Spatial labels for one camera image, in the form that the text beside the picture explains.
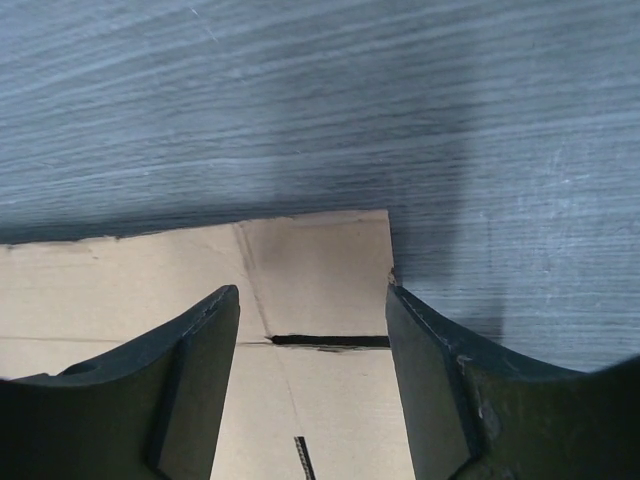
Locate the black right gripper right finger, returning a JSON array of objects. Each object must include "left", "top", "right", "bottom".
[{"left": 386, "top": 285, "right": 639, "bottom": 479}]

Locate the brown cardboard box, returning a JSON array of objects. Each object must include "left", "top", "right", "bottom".
[{"left": 1, "top": 211, "right": 413, "bottom": 479}]

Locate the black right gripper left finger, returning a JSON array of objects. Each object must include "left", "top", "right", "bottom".
[{"left": 1, "top": 285, "right": 240, "bottom": 479}]

